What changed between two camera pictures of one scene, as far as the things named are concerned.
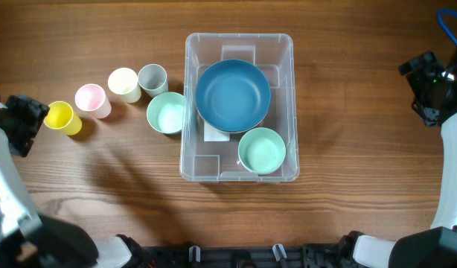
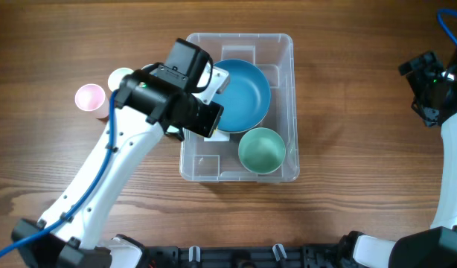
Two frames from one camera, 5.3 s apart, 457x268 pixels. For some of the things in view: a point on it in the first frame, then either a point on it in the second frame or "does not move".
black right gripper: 417,72 does not move
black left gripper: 36,111 → 208,124
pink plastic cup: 91,98 does not move
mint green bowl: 262,150 does not move
